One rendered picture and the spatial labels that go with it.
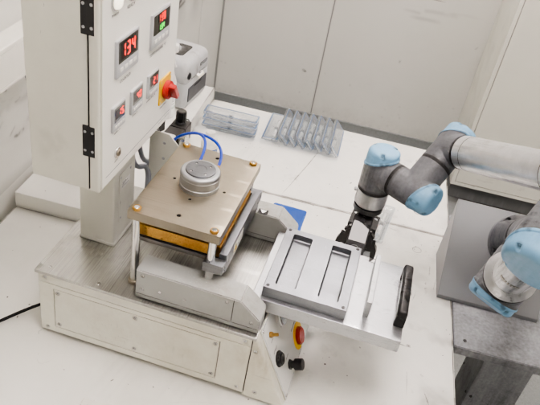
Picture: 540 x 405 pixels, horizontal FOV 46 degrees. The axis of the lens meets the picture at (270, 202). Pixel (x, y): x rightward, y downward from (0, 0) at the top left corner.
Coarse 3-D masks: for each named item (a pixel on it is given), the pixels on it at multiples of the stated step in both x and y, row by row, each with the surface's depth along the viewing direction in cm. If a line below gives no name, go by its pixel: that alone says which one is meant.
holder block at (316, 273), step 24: (288, 240) 135; (312, 240) 137; (288, 264) 131; (312, 264) 130; (336, 264) 133; (264, 288) 123; (288, 288) 123; (312, 288) 124; (336, 288) 127; (336, 312) 121
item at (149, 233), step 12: (144, 228) 122; (156, 228) 122; (228, 228) 125; (144, 240) 124; (156, 240) 123; (168, 240) 122; (180, 240) 122; (192, 240) 121; (192, 252) 122; (204, 252) 122; (216, 252) 121
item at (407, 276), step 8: (408, 272) 130; (408, 280) 128; (400, 288) 127; (408, 288) 126; (400, 296) 125; (408, 296) 124; (400, 304) 122; (408, 304) 123; (400, 312) 121; (400, 320) 122
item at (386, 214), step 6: (384, 210) 189; (390, 210) 190; (378, 216) 186; (384, 216) 187; (390, 216) 187; (384, 222) 184; (378, 228) 181; (384, 228) 182; (378, 234) 179; (384, 234) 180
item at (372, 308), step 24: (360, 264) 136; (384, 264) 137; (360, 288) 130; (384, 288) 131; (288, 312) 123; (312, 312) 122; (360, 312) 124; (384, 312) 126; (360, 336) 122; (384, 336) 120
